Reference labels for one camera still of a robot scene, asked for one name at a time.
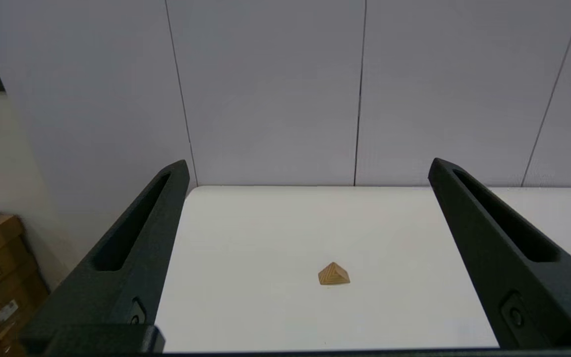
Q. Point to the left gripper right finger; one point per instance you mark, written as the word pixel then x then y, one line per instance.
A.
pixel 513 277

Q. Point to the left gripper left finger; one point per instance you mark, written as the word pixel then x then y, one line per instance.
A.
pixel 132 258

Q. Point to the triangular wooden building block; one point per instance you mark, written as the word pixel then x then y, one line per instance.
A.
pixel 334 275

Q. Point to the cardboard box with label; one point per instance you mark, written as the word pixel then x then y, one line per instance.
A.
pixel 13 277
pixel 23 317

